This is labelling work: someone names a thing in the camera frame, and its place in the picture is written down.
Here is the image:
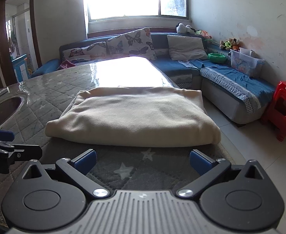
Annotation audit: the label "cream beige garment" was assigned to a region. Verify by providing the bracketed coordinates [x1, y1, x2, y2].
[45, 87, 221, 147]

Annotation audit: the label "round built-in table hotplate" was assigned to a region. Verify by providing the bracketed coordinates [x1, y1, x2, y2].
[0, 96, 25, 127]

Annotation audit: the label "blue white cabinet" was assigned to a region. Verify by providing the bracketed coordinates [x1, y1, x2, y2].
[12, 54, 30, 82]

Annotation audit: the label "red plastic stool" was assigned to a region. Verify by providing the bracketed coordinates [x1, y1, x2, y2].
[261, 81, 286, 142]

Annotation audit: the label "blue sofa blanket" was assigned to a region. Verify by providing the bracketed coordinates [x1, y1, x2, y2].
[190, 60, 275, 106]

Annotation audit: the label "pink cloth on sofa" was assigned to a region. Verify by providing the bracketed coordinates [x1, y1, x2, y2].
[57, 60, 76, 70]

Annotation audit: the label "blue corner sofa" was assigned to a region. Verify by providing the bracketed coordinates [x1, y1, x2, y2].
[32, 27, 275, 125]

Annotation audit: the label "green plastic bowl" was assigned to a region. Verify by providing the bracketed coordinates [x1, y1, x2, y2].
[208, 53, 227, 64]

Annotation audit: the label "small butterfly print cushion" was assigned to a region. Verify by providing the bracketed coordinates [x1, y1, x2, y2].
[62, 42, 107, 64]

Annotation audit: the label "clear plastic storage box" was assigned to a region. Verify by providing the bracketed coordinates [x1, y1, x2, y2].
[230, 50, 265, 78]

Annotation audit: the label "grey plain cushion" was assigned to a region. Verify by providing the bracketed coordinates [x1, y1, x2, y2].
[167, 35, 208, 61]

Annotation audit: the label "brown green plush toys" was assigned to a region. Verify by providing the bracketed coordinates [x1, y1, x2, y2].
[219, 38, 240, 51]

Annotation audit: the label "orange green plush toys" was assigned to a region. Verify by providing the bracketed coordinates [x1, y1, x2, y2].
[195, 30, 212, 39]

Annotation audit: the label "large butterfly print cushion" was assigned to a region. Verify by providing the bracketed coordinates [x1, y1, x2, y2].
[106, 27, 157, 60]

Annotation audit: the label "white black plush toy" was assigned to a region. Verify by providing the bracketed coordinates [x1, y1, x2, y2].
[176, 23, 196, 35]

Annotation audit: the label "dark wooden door frame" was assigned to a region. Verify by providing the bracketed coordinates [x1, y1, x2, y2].
[0, 0, 43, 87]

